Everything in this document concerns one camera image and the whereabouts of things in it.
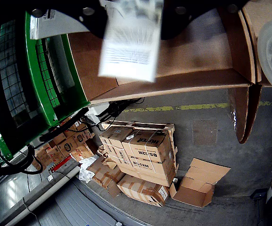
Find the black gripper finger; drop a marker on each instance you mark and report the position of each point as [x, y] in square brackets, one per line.
[79, 11]
[185, 11]

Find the cow print white carton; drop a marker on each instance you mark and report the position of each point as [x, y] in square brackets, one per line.
[129, 51]

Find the cardboard box with dark flap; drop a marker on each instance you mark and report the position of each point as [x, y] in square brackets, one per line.
[192, 58]

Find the cardboard box with round flap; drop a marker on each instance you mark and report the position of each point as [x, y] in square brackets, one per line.
[251, 14]

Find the small printed cardboard box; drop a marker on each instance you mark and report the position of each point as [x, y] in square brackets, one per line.
[80, 137]
[66, 147]

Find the labelled brown cardboard box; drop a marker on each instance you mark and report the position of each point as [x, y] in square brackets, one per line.
[114, 139]

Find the BS printed cardboard box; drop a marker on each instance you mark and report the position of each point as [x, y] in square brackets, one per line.
[147, 146]

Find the MKS printed cardboard box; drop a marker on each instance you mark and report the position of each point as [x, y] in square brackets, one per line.
[145, 169]

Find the opened flat cardboard box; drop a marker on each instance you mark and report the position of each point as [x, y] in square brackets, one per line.
[197, 186]

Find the taped brown cardboard box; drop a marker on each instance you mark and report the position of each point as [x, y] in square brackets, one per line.
[143, 190]

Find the tall white grey carton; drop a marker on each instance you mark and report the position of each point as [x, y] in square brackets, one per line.
[56, 27]

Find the crumpled white plastic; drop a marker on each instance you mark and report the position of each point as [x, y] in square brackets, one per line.
[86, 169]

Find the green metal shelf frame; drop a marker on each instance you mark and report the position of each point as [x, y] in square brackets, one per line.
[34, 70]

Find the grey metal rail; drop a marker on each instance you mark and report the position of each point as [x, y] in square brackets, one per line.
[39, 197]

